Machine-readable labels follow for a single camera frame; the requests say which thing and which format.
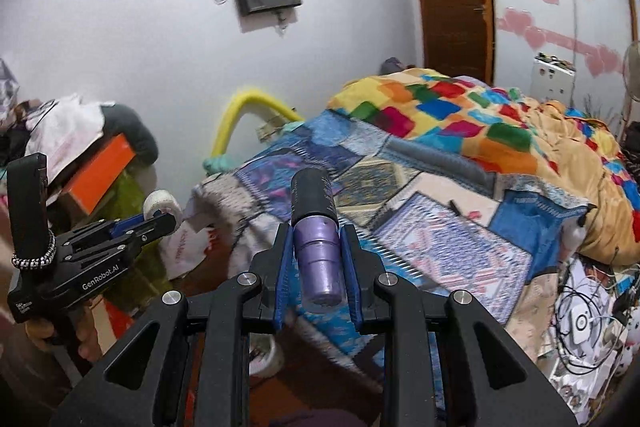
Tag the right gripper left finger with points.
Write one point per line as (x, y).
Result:
(186, 357)

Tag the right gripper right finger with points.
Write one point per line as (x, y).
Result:
(447, 361)

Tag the purple black spray bottle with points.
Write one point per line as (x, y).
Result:
(316, 241)

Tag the black cap clear pen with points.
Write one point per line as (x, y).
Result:
(454, 207)

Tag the white tape roll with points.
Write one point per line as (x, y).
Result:
(159, 203)

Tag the person's left hand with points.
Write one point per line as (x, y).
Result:
(40, 332)

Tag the orange box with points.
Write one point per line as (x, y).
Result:
(81, 196)

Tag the patchwork blue bedsheet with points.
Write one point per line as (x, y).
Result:
(395, 193)

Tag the white plastic bag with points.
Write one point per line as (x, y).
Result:
(63, 129)

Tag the colourful checkered blanket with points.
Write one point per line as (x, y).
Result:
(505, 131)

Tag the frosted glass wardrobe door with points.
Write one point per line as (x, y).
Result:
(593, 35)

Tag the yellow foam bed rail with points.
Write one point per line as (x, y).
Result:
(275, 115)

